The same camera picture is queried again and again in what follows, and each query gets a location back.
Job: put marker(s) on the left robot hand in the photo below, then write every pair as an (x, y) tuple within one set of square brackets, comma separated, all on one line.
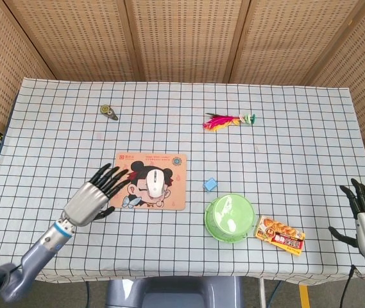
[(86, 202)]

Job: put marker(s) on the white computer mouse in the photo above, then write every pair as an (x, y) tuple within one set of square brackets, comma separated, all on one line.
[(155, 184)]

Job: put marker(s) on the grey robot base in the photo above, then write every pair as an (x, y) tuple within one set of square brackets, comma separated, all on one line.
[(169, 292)]

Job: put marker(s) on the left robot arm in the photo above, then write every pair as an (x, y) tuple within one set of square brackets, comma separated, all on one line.
[(34, 253)]

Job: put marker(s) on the cartoon girl mouse pad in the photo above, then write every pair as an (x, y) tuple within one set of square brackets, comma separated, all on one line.
[(175, 192)]

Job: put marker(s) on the checkered tablecloth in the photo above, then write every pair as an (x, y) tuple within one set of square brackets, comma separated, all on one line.
[(73, 128)]

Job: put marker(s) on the yellow curry box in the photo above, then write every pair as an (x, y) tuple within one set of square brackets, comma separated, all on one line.
[(278, 235)]

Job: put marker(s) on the blue square block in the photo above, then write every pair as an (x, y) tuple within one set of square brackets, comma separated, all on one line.
[(210, 184)]

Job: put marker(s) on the white table leg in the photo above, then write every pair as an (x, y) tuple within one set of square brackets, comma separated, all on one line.
[(262, 293)]

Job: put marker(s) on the green plastic bucket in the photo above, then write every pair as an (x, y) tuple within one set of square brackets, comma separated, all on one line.
[(230, 215)]

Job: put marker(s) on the colourful feather shuttlecock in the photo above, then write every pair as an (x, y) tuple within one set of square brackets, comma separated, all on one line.
[(217, 123)]

